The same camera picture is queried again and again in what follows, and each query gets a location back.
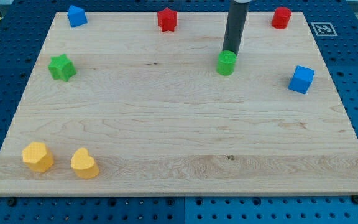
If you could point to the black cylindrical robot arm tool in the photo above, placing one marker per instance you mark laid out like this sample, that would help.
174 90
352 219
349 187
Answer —
235 23

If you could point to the yellow heart block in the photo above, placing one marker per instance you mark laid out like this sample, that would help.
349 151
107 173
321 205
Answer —
84 165

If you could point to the light wooden board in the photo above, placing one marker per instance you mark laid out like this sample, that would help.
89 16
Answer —
158 119

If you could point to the green cylinder block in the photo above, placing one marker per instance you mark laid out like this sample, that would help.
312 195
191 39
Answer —
226 62

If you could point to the red star block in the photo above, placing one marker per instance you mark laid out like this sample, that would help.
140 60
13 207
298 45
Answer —
167 19

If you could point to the green star block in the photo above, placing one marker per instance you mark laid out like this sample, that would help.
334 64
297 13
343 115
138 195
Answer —
61 68

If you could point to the blue cube block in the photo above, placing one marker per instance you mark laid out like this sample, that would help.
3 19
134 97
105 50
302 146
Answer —
301 80

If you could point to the blue pentagon block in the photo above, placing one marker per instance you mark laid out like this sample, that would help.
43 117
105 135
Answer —
76 16

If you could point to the red cylinder block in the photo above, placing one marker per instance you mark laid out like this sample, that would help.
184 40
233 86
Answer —
281 18

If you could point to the yellow hexagon block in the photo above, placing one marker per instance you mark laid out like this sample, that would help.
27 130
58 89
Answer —
38 157

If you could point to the white fiducial marker tag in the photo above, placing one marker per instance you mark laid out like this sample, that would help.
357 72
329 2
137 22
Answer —
324 29

